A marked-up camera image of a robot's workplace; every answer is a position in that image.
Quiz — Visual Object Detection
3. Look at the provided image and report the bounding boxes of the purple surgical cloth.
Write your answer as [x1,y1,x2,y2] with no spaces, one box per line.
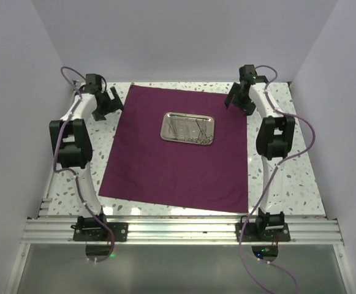
[99,85,248,213]

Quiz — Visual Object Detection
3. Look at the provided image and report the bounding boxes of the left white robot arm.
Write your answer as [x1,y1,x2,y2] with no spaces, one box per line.
[49,73,124,217]

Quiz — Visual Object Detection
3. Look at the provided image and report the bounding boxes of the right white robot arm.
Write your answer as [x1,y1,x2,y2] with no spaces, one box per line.
[224,64,295,241]

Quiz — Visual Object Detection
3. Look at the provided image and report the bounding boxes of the steel surgical scissors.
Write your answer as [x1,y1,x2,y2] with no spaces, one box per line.
[192,118,214,145]

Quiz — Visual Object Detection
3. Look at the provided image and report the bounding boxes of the steel surgical forceps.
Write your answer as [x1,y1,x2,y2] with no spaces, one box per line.
[169,116,185,140]

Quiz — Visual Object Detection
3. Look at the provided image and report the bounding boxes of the steel instrument tray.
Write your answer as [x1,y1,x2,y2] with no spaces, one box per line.
[160,112,215,145]

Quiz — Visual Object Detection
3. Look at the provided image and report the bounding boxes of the aluminium left side rail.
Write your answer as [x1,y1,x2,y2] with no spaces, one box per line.
[38,80,82,215]

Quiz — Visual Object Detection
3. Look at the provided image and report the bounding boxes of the aluminium rail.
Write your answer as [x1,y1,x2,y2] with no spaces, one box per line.
[21,216,343,245]
[38,80,82,215]

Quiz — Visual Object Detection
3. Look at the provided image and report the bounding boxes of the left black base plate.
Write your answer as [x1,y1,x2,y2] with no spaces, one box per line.
[70,215,129,242]

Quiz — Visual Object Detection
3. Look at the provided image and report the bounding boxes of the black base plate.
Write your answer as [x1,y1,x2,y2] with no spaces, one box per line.
[70,215,129,242]
[242,213,291,242]

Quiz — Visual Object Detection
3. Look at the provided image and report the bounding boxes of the aluminium front rail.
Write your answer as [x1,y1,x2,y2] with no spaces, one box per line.
[21,216,343,245]

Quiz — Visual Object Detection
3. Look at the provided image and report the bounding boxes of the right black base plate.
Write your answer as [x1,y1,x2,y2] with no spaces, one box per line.
[242,213,291,242]

